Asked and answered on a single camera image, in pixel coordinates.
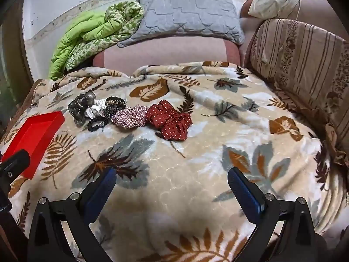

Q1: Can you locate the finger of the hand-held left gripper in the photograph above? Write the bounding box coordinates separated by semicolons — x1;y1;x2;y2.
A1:
0;150;31;189

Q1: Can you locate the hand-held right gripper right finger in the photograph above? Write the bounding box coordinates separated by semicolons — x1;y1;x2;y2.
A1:
227;167;327;262

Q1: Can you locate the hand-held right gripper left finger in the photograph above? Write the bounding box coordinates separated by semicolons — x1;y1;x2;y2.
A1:
27;167;118;262

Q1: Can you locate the red cardboard box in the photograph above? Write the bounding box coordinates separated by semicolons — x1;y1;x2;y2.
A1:
1;111;66;179

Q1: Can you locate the plain black hair tie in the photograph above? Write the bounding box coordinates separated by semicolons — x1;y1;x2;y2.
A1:
87;116;109;132

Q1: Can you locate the black hair tie rhinestone bead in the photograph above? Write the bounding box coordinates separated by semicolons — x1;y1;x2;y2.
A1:
100;106;118;122

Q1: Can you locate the pink checked scrunchie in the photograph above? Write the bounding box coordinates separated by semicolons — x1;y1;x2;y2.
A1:
113;105;150;130

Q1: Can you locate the white spotted scrunchie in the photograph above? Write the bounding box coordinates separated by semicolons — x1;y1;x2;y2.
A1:
85;100;107;118

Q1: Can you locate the grey sheer scrunchie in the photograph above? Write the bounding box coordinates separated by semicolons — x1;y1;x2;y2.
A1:
68;93;96;128

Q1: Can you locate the gold patterned hair tie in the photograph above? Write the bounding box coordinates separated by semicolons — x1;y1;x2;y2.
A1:
104;97;128;110

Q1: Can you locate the red dotted scrunchie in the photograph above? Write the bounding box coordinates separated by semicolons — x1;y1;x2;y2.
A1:
144;100;193;142

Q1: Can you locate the leaf print fleece blanket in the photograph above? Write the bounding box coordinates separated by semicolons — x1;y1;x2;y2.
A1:
0;61;349;262

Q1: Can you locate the striped floral cushion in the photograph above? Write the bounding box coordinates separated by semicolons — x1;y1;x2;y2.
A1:
244;19;349;167

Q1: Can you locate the green quilt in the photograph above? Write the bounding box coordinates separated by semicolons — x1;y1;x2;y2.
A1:
48;1;145;81

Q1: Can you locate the pink bed sheet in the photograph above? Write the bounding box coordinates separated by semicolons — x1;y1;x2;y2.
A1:
91;36;244;77

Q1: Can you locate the grey quilted pillow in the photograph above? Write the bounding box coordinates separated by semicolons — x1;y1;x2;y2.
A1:
117;0;245;48

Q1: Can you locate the cream cloth on sofa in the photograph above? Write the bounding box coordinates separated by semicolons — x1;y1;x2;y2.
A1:
248;0;310;20

